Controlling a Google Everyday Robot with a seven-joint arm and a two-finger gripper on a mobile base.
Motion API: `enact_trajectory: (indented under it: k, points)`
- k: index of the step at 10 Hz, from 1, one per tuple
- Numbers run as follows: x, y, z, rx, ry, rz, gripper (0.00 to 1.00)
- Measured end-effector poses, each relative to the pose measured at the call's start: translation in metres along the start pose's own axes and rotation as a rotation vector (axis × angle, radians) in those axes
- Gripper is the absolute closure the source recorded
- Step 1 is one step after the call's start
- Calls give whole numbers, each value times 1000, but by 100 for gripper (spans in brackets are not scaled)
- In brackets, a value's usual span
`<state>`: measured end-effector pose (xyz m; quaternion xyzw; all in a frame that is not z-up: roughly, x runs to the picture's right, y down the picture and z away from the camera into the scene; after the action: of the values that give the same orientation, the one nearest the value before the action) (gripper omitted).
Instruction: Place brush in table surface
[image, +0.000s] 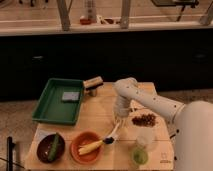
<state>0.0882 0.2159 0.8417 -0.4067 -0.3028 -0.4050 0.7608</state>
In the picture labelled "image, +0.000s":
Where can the pile of brown nuts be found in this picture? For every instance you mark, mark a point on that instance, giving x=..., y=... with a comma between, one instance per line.
x=146, y=120

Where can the red object on shelf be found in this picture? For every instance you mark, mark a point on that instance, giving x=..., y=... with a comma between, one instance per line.
x=85, y=21

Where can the white-handled black brush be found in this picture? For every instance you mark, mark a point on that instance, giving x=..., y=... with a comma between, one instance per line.
x=112, y=136

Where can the green plastic tray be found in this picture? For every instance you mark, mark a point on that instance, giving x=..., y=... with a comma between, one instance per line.
x=51, y=109

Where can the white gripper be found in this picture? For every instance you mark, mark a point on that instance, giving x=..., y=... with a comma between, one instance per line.
x=122, y=107

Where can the dark brown bowl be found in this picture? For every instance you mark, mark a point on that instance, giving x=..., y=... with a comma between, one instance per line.
x=45, y=146

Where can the yellow corn cob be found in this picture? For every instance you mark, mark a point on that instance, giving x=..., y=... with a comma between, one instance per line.
x=85, y=149

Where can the wooden scrub brush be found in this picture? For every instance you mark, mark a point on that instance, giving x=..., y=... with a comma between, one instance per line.
x=92, y=84

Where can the black chair frame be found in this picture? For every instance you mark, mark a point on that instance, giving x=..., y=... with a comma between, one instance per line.
x=10, y=147

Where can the clear cup green liquid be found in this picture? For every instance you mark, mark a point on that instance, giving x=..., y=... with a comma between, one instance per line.
x=144, y=139

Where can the grey sponge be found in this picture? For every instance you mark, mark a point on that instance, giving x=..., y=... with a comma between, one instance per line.
x=70, y=96

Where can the green cucumber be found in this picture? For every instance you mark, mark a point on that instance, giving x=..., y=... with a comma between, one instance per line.
x=53, y=150

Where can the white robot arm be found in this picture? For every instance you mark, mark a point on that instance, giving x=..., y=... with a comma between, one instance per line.
x=193, y=121

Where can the orange bowl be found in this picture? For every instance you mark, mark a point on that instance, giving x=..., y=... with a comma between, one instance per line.
x=83, y=139

